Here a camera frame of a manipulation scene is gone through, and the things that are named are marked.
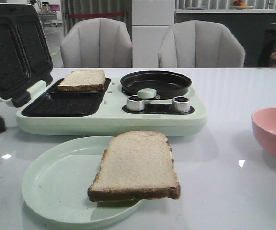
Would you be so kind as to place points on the light green round plate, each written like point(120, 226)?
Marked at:
point(56, 183)

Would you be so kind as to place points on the right silver control knob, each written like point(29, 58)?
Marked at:
point(181, 104)

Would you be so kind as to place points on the pink bowl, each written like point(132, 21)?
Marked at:
point(264, 128)

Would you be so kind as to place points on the fruit plate on counter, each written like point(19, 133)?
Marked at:
point(240, 5)

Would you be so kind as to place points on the dark kitchen counter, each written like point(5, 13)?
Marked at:
point(255, 29)

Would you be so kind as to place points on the white refrigerator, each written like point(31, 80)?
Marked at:
point(150, 20)

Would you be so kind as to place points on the left grey upholstered chair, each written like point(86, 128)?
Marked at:
point(98, 42)

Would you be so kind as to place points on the green breakfast maker base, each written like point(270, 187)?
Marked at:
point(104, 112)

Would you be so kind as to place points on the green breakfast maker lid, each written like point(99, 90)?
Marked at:
point(25, 60)

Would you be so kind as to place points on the right grey upholstered chair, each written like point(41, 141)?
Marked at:
point(200, 44)

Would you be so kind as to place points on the grey upholstered chair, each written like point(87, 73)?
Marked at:
point(200, 44)
point(98, 42)

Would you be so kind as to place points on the silver control knob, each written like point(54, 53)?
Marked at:
point(181, 104)
point(134, 103)

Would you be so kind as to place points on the left silver control knob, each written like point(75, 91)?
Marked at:
point(134, 103)

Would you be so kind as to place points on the bread slice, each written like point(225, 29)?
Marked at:
point(136, 165)
point(83, 81)

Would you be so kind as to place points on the black round frying pan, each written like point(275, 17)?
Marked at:
point(167, 84)

